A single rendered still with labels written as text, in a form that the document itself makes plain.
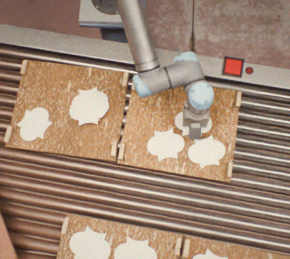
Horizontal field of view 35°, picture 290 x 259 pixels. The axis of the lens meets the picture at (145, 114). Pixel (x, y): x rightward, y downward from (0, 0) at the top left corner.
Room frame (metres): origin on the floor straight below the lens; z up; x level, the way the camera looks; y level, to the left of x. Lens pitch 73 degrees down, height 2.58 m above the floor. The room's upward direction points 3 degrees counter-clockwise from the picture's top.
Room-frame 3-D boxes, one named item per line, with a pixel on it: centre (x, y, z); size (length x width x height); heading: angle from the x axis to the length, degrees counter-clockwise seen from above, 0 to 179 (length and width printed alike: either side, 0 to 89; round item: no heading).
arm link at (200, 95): (0.48, -0.18, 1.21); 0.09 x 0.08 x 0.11; 15
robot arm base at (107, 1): (1.06, 0.11, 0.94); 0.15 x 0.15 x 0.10
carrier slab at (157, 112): (0.46, -0.13, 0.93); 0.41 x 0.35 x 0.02; 78
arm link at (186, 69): (0.57, -0.13, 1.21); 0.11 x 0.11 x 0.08; 15
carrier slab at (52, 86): (0.55, 0.28, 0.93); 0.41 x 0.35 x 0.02; 80
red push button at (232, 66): (0.70, -0.35, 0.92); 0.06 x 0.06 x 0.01; 77
